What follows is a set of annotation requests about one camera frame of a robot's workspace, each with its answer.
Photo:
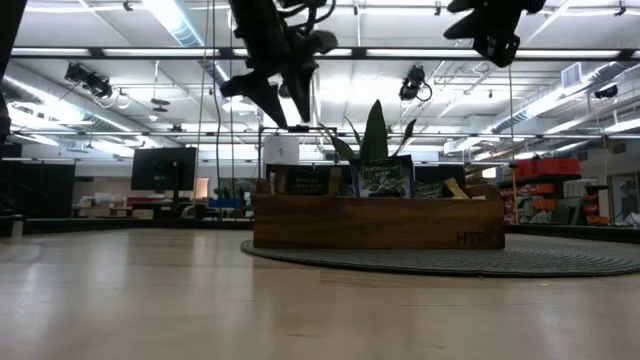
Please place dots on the dark blue tea packet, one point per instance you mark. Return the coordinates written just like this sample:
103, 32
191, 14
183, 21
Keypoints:
382, 177
430, 190

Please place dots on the black ceiling camera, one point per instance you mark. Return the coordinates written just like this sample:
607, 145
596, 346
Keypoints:
87, 79

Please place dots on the shelf with red bins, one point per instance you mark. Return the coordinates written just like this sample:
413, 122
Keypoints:
547, 166

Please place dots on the round grey mat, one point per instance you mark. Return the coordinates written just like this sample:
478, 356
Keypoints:
450, 260

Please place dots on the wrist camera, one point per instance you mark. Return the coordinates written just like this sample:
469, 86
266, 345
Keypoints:
324, 42
497, 50

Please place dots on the wooden tea organizer box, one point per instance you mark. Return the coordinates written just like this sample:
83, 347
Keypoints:
375, 222

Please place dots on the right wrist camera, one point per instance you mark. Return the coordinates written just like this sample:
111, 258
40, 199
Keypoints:
497, 50

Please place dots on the black monitor on stand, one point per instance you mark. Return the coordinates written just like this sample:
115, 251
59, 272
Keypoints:
163, 168

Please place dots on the black cabinet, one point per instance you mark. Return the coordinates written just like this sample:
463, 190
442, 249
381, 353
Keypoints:
37, 190

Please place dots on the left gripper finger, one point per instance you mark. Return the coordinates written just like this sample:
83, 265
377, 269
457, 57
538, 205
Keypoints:
301, 92
257, 89

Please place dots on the orange tea packet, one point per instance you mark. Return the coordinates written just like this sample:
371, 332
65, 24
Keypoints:
455, 189

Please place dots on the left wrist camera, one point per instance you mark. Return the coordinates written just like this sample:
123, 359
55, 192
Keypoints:
324, 42

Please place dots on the black overhead camera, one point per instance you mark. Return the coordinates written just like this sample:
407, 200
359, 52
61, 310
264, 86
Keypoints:
412, 82

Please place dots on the green succulent plant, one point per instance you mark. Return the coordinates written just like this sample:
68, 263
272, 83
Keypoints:
375, 135

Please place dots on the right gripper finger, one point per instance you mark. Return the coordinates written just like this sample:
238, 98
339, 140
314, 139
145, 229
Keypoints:
464, 27

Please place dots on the black aluminium rig frame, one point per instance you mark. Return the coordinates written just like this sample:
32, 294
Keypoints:
150, 52

